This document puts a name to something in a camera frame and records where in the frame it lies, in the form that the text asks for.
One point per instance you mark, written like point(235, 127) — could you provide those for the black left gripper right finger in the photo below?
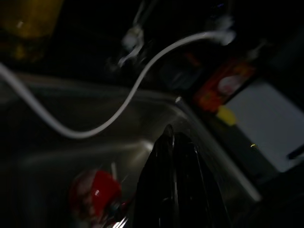
point(192, 180)

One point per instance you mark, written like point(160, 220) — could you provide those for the yellow bottle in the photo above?
point(26, 26)

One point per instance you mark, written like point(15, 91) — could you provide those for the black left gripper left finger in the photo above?
point(155, 180)

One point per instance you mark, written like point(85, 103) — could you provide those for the chrome sink faucet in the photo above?
point(133, 40)

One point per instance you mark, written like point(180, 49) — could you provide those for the stainless steel kitchen sink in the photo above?
point(78, 154)

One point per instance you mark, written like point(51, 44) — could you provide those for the red cup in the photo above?
point(95, 192)

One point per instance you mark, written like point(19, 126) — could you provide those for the yellow sponge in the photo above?
point(226, 115)

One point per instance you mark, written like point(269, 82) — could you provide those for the orange red soap bottle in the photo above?
point(221, 85)

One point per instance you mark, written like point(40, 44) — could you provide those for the white cutting board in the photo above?
point(266, 123)

